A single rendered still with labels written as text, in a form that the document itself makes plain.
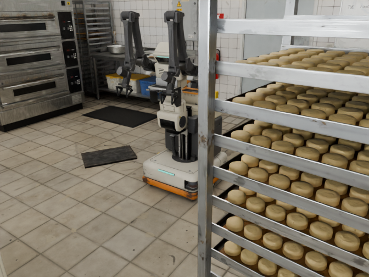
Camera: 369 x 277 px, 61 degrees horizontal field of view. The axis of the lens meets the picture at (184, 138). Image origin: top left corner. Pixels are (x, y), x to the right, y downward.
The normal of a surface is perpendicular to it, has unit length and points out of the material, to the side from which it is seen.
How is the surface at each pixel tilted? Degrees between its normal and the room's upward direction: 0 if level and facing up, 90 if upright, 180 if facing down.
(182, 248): 0
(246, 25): 90
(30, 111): 91
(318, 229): 0
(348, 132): 90
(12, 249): 0
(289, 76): 90
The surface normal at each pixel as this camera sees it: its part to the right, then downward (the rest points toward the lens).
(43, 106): 0.83, 0.21
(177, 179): -0.56, 0.32
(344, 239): -0.01, -0.93
